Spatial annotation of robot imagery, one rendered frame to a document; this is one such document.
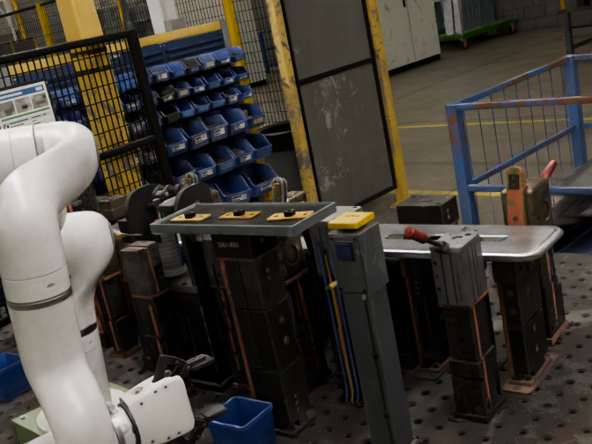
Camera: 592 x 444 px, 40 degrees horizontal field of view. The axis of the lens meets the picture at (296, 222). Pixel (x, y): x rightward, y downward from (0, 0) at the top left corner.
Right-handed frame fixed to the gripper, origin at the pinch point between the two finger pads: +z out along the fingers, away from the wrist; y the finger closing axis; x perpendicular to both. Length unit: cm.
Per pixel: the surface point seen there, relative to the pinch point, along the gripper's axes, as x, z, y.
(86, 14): -165, 55, -71
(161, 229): -30.9, 10.2, -20.8
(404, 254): -8, 51, -4
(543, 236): 12, 70, -4
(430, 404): -2, 45, 26
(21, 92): -150, 22, -51
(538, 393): 13, 61, 26
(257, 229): -7.0, 18.8, -20.4
